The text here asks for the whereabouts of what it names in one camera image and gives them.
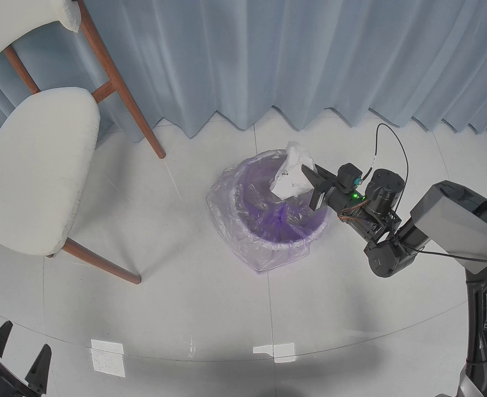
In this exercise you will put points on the purple plastic bag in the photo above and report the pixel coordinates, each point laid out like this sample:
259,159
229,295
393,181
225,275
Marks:
274,217

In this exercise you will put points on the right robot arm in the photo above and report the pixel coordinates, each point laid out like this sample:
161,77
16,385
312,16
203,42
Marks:
454,221

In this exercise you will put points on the white trash bin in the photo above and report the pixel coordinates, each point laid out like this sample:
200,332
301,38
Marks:
276,246

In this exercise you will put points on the white cushioned wooden chair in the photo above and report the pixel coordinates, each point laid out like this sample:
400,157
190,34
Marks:
40,159

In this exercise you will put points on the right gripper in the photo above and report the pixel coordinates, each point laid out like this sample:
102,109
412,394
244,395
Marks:
342,203

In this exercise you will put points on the white paper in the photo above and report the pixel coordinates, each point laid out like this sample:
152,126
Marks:
293,184

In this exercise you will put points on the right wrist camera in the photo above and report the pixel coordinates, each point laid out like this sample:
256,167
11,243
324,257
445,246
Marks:
349,174

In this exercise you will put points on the pale blue curtain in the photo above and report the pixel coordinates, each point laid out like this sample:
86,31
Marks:
268,35

